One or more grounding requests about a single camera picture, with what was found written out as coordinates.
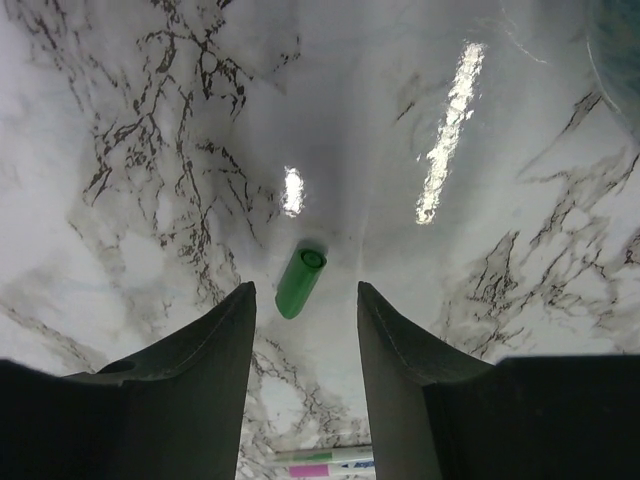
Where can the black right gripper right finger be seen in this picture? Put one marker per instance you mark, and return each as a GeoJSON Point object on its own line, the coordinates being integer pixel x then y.
{"type": "Point", "coordinates": [436, 412]}

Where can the green pen cap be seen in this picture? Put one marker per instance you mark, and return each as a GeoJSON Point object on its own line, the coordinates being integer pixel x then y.
{"type": "Point", "coordinates": [298, 281]}

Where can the white marker with pink tip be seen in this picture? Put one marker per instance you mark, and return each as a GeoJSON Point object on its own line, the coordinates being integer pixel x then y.
{"type": "Point", "coordinates": [332, 469]}

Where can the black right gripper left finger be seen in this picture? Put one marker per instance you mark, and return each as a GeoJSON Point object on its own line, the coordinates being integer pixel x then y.
{"type": "Point", "coordinates": [173, 410]}

